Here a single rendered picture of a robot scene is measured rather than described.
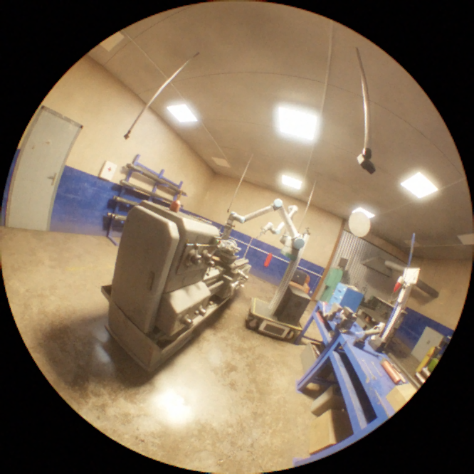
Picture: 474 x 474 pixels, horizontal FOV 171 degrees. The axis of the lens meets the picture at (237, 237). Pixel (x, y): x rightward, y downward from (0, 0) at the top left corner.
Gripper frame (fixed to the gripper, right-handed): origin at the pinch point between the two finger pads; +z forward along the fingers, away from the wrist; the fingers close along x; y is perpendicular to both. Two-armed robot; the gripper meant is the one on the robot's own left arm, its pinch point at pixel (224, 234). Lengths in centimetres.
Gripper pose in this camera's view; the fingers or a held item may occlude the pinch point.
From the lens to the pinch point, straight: 226.5
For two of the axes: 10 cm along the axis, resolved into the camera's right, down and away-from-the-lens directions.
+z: -3.8, 9.2, 0.4
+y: -8.7, -3.7, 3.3
